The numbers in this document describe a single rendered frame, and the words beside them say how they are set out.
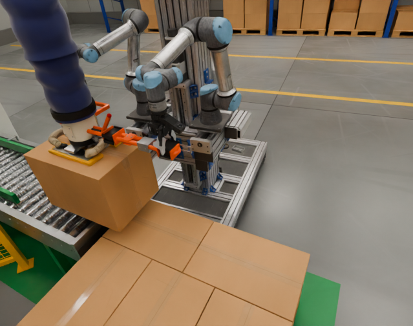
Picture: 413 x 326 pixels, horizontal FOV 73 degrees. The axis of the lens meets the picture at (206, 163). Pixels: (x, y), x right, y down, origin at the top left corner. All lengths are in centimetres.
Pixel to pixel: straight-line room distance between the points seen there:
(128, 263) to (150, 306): 30
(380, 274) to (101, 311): 186
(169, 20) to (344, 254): 207
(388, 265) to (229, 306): 140
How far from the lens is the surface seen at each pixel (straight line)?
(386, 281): 247
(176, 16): 190
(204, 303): 155
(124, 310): 162
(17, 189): 271
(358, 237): 264
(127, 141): 145
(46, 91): 160
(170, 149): 129
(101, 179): 149
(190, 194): 253
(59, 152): 179
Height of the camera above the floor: 193
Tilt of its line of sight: 37 degrees down
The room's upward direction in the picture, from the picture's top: 5 degrees counter-clockwise
